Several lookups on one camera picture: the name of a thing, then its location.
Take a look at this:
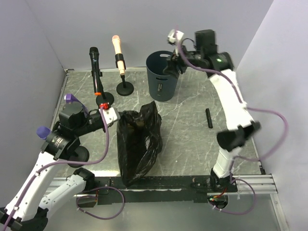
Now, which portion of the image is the purple wedge shaped box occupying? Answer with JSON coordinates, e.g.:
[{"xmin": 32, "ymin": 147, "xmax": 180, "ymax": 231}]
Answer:
[{"xmin": 64, "ymin": 93, "xmax": 83, "ymax": 106}]

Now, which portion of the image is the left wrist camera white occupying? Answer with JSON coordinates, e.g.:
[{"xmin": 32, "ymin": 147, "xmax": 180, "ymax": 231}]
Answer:
[{"xmin": 99, "ymin": 103, "xmax": 120, "ymax": 127}]

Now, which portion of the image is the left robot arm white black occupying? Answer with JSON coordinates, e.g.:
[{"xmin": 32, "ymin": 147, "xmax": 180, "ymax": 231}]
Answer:
[{"xmin": 0, "ymin": 100, "xmax": 120, "ymax": 231}]

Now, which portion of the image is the black plastic trash bag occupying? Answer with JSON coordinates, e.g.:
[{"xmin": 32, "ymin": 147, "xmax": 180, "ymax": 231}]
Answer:
[{"xmin": 116, "ymin": 101, "xmax": 163, "ymax": 186}]

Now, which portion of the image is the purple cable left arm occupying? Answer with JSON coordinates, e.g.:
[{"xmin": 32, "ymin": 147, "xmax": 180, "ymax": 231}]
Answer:
[{"xmin": 2, "ymin": 107, "xmax": 111, "ymax": 231}]

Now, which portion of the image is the black bar on table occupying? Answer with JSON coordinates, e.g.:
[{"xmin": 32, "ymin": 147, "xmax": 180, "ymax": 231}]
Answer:
[{"xmin": 205, "ymin": 108, "xmax": 213, "ymax": 128}]

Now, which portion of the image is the black stand of pink microphone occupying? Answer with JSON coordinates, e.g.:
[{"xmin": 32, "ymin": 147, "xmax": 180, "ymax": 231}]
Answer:
[{"xmin": 116, "ymin": 74, "xmax": 134, "ymax": 96}]

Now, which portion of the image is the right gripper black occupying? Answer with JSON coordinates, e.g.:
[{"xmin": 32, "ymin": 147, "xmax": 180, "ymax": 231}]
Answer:
[{"xmin": 163, "ymin": 40, "xmax": 203, "ymax": 79}]

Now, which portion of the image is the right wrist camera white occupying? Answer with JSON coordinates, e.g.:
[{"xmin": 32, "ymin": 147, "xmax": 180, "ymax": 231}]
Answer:
[{"xmin": 167, "ymin": 29, "xmax": 184, "ymax": 56}]

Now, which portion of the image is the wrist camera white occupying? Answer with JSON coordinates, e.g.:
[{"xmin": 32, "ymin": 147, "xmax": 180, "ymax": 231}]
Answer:
[
  {"xmin": 99, "ymin": 103, "xmax": 120, "ymax": 127},
  {"xmin": 167, "ymin": 29, "xmax": 184, "ymax": 56}
]

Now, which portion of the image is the aluminium front rail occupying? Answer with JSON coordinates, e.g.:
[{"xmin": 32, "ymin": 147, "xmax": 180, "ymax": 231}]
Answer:
[{"xmin": 44, "ymin": 175, "xmax": 278, "ymax": 196}]

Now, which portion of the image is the black microphone orange ring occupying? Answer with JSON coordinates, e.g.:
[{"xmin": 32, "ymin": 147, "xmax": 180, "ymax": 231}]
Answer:
[{"xmin": 89, "ymin": 47, "xmax": 101, "ymax": 96}]

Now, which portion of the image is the dark blue trash bin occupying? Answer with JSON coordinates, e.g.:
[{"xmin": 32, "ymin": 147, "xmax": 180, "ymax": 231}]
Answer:
[{"xmin": 146, "ymin": 51, "xmax": 178, "ymax": 102}]

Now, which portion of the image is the purple microphone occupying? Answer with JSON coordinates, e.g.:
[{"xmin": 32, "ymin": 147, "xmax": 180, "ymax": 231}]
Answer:
[{"xmin": 36, "ymin": 126, "xmax": 51, "ymax": 140}]

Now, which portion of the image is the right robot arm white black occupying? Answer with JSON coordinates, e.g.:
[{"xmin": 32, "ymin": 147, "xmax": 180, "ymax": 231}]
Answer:
[{"xmin": 163, "ymin": 29, "xmax": 261, "ymax": 192}]

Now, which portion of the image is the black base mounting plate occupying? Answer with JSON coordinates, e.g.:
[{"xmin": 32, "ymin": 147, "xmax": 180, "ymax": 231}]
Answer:
[{"xmin": 80, "ymin": 175, "xmax": 238, "ymax": 205}]

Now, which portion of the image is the pink beige microphone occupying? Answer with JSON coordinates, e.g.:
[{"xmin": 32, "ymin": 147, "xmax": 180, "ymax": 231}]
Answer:
[{"xmin": 112, "ymin": 35, "xmax": 126, "ymax": 76}]

